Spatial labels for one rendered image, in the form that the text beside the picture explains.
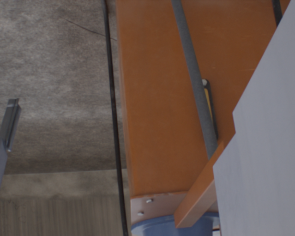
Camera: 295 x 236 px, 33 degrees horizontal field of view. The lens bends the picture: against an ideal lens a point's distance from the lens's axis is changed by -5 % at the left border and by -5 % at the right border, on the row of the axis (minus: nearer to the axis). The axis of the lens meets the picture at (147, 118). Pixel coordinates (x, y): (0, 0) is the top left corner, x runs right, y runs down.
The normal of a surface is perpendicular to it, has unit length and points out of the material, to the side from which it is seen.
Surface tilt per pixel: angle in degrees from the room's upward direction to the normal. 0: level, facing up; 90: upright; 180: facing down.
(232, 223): 90
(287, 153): 90
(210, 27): 90
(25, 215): 90
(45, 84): 0
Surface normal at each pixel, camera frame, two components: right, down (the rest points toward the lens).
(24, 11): 0.11, 0.92
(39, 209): 0.10, -0.40
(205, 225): 0.73, -0.23
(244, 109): -0.99, 0.07
